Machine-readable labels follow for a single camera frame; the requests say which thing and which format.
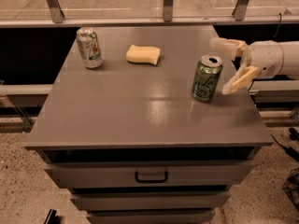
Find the black wire basket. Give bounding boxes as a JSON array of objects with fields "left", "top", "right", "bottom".
[{"left": 283, "top": 168, "right": 299, "bottom": 211}]

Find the grey drawer cabinet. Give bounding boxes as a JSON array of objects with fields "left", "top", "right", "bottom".
[{"left": 26, "top": 25, "right": 273, "bottom": 224}]

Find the black cable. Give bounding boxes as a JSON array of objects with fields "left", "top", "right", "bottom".
[{"left": 270, "top": 134, "right": 299, "bottom": 161}]

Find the right metal bracket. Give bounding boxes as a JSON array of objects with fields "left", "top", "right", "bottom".
[{"left": 232, "top": 0, "right": 249, "bottom": 21}]

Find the yellow sponge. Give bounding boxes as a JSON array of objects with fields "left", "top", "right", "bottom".
[{"left": 126, "top": 45, "right": 161, "bottom": 65}]

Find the metal bracket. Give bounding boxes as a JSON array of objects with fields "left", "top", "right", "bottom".
[
  {"left": 232, "top": 0, "right": 249, "bottom": 21},
  {"left": 163, "top": 0, "right": 174, "bottom": 22},
  {"left": 46, "top": 0, "right": 64, "bottom": 23}
]

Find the white soda can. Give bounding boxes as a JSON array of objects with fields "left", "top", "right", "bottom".
[{"left": 76, "top": 28, "right": 103, "bottom": 69}]

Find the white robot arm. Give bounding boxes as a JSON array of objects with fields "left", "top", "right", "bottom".
[{"left": 210, "top": 37, "right": 299, "bottom": 95}]

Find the left metal bracket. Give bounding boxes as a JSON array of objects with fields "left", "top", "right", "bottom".
[{"left": 46, "top": 0, "right": 64, "bottom": 23}]

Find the black object on floor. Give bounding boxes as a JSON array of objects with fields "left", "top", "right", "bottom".
[{"left": 43, "top": 209, "right": 60, "bottom": 224}]

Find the middle metal bracket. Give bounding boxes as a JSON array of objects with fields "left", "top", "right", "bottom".
[{"left": 163, "top": 0, "right": 174, "bottom": 22}]

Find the black drawer handle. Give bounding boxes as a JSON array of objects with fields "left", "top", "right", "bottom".
[{"left": 135, "top": 171, "right": 168, "bottom": 184}]

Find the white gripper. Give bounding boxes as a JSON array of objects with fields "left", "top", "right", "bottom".
[{"left": 210, "top": 37, "right": 284, "bottom": 95}]

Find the green soda can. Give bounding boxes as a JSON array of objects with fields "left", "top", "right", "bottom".
[{"left": 192, "top": 54, "right": 222, "bottom": 102}]

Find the metal window rail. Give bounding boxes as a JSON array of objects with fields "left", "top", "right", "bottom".
[{"left": 0, "top": 14, "right": 299, "bottom": 28}]

